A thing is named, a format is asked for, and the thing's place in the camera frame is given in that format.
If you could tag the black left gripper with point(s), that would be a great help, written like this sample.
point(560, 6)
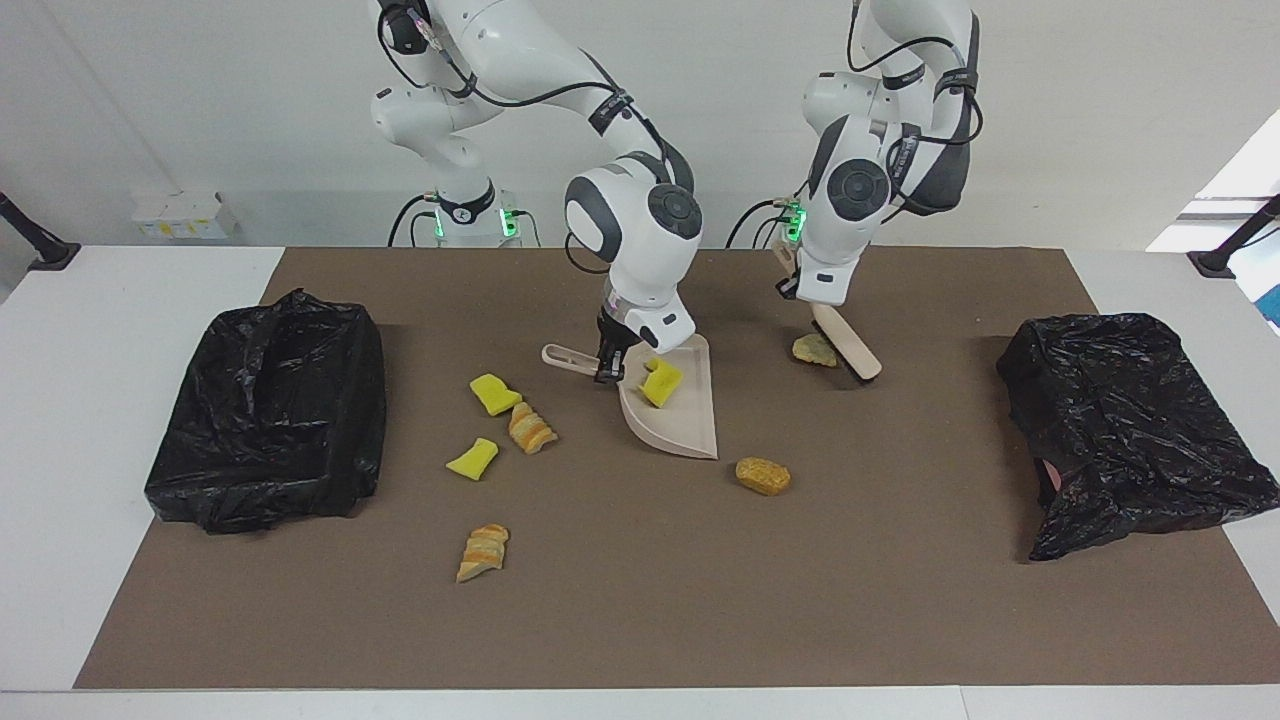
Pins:
point(789, 287)

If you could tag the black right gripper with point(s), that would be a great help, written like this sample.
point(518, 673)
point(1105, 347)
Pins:
point(615, 335)

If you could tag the yellow sponge piece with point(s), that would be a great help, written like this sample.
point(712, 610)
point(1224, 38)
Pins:
point(492, 393)
point(662, 385)
point(470, 461)

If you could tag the pale flaky pastry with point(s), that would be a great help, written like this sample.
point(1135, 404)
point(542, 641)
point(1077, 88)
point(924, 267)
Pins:
point(810, 352)

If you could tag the beige hand brush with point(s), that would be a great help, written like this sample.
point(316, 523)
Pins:
point(850, 345)

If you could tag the beige plastic dustpan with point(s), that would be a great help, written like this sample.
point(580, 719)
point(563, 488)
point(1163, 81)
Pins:
point(690, 430)

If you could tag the striped croissant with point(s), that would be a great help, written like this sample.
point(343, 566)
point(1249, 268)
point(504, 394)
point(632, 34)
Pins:
point(530, 430)
point(483, 553)

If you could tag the brown bread roll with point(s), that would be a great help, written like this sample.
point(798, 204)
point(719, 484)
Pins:
point(762, 476)

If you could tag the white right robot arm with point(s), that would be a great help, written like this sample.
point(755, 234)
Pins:
point(630, 225)

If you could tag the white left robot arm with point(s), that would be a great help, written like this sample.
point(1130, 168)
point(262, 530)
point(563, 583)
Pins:
point(835, 250)

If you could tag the pink plastic bin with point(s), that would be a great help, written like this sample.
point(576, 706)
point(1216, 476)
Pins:
point(1046, 482)

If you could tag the black bag-lined trash bin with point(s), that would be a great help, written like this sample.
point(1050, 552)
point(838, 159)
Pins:
point(250, 450)
point(1150, 430)

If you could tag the brown table mat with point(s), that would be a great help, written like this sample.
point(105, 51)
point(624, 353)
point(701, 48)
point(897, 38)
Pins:
point(640, 620)

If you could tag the black stand pole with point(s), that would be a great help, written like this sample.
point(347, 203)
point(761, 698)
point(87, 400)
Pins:
point(50, 255)
point(1215, 262)

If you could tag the white power strip box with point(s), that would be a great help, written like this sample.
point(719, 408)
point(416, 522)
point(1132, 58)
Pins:
point(185, 215)

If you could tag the blue box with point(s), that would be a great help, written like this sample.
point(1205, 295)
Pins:
point(1273, 305)

